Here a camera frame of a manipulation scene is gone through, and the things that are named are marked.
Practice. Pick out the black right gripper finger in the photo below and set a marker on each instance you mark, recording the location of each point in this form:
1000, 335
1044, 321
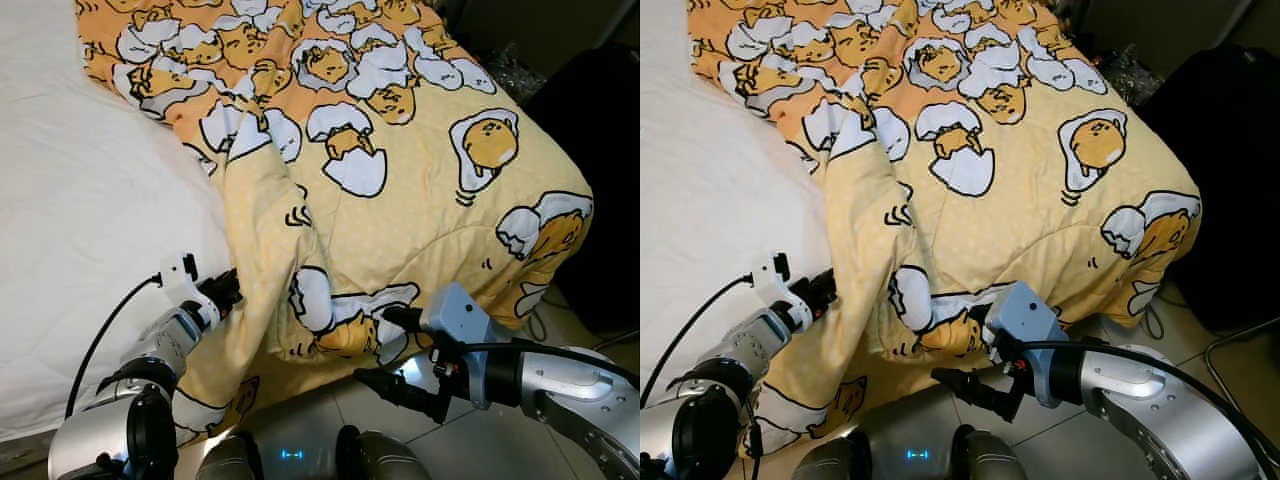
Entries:
984, 318
400, 388
975, 388
405, 320

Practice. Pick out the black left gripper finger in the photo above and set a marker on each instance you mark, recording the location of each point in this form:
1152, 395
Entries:
829, 300
232, 300
825, 280
227, 280

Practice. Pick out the yellow cartoon egg print blanket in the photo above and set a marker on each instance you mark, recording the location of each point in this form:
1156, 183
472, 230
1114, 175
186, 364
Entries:
1030, 220
420, 200

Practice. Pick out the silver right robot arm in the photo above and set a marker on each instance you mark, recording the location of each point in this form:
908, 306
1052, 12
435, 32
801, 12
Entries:
1150, 400
580, 390

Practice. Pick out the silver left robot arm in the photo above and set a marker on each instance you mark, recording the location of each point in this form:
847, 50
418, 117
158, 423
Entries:
745, 345
165, 345

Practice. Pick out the dark right robot leg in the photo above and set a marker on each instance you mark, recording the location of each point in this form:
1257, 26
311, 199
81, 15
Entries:
380, 460
985, 460

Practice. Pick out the dark robot leg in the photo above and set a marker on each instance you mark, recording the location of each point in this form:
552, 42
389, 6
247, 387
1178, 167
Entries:
835, 462
230, 460
985, 460
380, 460

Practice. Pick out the dark robot waist blue light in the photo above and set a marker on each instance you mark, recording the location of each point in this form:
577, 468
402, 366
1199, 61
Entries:
915, 465
295, 465

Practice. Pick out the white quilted mattress pad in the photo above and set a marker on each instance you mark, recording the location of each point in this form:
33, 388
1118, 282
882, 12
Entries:
90, 200
720, 180

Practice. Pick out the dark left robot leg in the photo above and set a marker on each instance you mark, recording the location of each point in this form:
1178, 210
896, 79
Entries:
230, 460
835, 462

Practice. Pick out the large black suitcase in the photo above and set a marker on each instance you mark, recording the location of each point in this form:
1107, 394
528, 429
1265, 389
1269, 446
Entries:
600, 150
1230, 150

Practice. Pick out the crumpled clear plastic bag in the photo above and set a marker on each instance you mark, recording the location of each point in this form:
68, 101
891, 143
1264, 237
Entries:
1130, 75
515, 75

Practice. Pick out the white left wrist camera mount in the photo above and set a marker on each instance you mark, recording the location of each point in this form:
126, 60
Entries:
772, 275
180, 275

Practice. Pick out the light grey right wrist camera mount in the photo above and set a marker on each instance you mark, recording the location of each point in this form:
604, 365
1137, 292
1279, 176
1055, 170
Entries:
1025, 315
455, 315

